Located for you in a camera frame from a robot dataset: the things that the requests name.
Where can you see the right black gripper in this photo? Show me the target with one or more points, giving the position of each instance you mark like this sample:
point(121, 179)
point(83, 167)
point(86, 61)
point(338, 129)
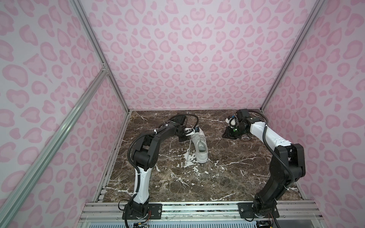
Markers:
point(229, 133)

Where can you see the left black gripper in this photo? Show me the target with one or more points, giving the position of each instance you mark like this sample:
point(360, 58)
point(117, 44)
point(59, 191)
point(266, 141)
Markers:
point(186, 137)

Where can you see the white sneaker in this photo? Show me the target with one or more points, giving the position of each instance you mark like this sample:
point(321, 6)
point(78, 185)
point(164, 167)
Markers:
point(200, 145)

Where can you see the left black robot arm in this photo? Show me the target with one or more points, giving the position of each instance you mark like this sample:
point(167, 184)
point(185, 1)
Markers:
point(144, 152)

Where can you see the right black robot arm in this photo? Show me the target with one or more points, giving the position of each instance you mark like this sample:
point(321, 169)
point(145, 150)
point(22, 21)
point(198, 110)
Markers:
point(288, 160)

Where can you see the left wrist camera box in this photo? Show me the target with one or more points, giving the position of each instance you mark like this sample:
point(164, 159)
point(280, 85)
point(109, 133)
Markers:
point(191, 131)

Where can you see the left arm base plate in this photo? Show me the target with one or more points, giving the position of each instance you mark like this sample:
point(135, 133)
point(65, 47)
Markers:
point(145, 211)

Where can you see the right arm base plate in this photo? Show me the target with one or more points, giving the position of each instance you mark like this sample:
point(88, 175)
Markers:
point(248, 210)

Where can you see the front aluminium rail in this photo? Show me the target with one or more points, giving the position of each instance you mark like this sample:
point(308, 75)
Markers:
point(209, 214)

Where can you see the right corner aluminium post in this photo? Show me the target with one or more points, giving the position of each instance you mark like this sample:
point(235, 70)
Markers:
point(306, 28)

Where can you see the corner aluminium post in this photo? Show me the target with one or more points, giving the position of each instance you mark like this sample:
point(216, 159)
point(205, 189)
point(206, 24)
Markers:
point(306, 28)
point(85, 23)

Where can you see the left corner aluminium post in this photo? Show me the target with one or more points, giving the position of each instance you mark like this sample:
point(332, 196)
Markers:
point(85, 23)

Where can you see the diagonal aluminium frame beam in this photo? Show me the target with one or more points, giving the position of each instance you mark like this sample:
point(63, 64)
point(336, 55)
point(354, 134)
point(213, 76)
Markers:
point(16, 199)

